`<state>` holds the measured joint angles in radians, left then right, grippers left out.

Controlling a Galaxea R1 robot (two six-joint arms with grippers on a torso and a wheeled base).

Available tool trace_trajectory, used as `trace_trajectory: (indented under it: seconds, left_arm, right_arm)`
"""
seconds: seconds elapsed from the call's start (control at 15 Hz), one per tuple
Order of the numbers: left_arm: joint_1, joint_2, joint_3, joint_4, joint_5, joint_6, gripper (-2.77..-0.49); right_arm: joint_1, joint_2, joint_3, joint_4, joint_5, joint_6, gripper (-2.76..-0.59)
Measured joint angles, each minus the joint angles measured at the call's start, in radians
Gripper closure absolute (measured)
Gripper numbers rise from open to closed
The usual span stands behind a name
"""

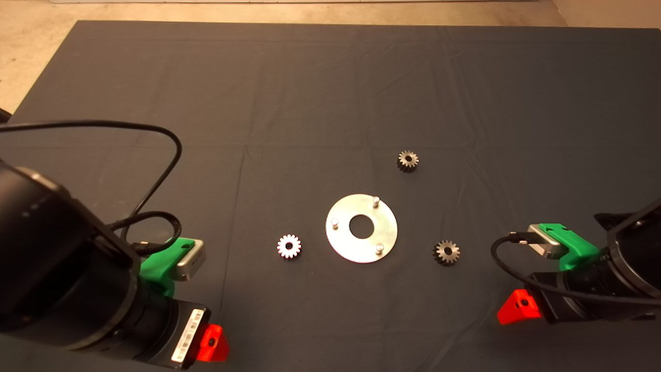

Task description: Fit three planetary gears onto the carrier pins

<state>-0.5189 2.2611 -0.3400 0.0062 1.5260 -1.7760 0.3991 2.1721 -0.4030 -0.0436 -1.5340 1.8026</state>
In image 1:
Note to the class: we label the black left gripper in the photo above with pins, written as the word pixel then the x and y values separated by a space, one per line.
pixel 187 336

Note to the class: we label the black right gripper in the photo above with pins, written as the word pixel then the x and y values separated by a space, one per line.
pixel 552 302

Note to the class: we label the small steel planetary gear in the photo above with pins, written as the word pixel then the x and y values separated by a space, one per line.
pixel 289 246
pixel 446 252
pixel 407 160

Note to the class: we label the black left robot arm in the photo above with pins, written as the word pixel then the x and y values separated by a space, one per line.
pixel 51 248

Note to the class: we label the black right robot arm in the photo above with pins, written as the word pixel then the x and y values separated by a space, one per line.
pixel 632 258

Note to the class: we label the round metal carrier plate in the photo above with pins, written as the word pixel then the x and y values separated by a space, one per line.
pixel 361 250

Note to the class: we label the dark grey table cloth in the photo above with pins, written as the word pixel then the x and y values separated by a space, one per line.
pixel 330 93

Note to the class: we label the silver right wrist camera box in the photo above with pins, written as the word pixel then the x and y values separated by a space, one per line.
pixel 543 242

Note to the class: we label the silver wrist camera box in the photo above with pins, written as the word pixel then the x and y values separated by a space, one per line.
pixel 192 261
pixel 543 242

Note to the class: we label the green right camera mount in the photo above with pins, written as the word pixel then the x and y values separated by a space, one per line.
pixel 576 248

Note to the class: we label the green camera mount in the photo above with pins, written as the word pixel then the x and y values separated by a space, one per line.
pixel 576 248
pixel 157 266

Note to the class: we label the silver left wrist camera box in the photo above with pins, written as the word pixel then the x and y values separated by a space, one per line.
pixel 192 261

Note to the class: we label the green left camera mount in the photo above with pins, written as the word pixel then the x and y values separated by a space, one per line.
pixel 157 266

